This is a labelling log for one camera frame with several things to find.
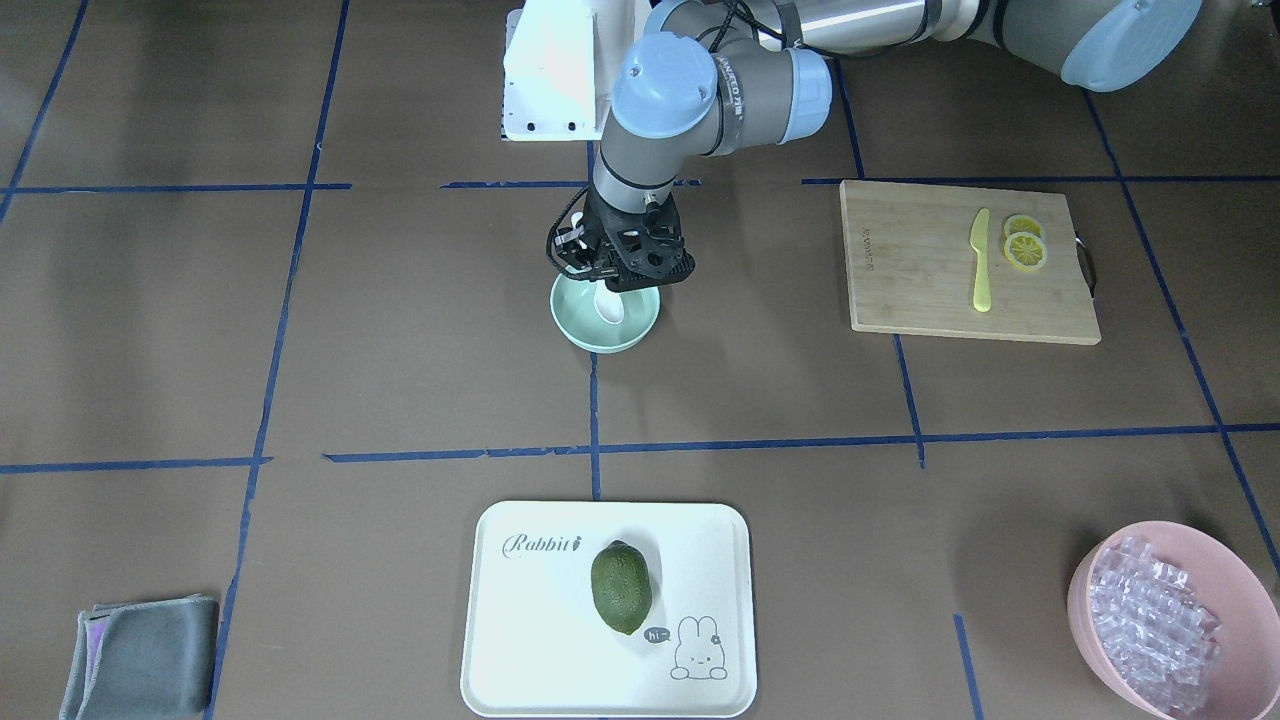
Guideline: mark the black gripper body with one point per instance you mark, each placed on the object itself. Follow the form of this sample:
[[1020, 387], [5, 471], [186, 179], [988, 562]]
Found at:
[[603, 229]]

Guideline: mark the white plastic spoon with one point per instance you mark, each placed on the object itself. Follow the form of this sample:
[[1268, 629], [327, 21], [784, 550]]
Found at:
[[607, 304]]

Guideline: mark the light green bowl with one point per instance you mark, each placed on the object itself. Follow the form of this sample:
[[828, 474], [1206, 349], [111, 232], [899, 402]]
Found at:
[[573, 308]]

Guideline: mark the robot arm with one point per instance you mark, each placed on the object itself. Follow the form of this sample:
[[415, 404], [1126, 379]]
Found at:
[[708, 79]]

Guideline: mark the pink bowl with ice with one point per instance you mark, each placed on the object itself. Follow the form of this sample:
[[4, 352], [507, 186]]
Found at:
[[1176, 624]]

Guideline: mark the bamboo cutting board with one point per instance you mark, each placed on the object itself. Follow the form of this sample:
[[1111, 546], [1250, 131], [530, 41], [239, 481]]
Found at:
[[910, 268]]

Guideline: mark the green avocado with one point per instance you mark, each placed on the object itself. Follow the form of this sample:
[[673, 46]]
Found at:
[[621, 588]]

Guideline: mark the yellow plastic knife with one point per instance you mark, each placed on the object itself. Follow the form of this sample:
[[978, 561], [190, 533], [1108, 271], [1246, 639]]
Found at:
[[979, 243]]

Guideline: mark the upper lemon slice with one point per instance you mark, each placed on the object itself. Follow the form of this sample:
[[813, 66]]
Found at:
[[1023, 223]]

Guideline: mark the lemon slice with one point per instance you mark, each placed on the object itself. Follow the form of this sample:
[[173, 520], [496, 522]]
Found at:
[[1026, 251], [1023, 223]]

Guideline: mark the lower lemon slice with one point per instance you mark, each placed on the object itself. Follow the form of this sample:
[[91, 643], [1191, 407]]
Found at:
[[1026, 251]]

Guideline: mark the white rabbit tray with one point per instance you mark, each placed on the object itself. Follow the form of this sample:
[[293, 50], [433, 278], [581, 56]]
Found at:
[[535, 646]]

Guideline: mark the grey folded cloth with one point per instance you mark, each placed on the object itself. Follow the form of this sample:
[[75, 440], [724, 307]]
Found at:
[[143, 660]]

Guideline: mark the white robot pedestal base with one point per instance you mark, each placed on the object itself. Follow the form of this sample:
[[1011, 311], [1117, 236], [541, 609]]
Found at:
[[560, 60]]

